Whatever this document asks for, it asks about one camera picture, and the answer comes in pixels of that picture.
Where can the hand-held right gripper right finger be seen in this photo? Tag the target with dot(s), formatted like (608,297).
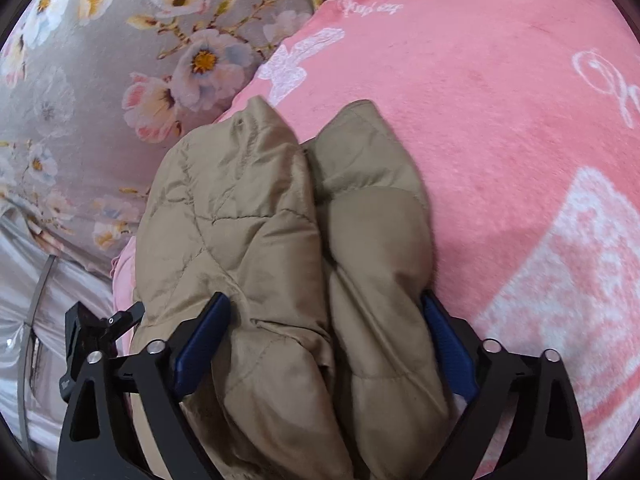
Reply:
(447,345)

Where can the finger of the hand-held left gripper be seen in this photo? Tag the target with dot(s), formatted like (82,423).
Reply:
(127,317)

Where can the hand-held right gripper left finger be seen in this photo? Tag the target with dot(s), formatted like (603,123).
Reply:
(202,340)

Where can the khaki puffer jacket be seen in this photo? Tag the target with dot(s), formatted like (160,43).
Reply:
(260,240)

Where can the grey satin cloth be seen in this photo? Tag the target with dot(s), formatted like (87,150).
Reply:
(85,285)

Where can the grey floral bed sheet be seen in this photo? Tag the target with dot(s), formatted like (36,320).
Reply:
(100,110)

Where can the pink printed blanket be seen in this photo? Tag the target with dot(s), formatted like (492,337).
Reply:
(500,135)

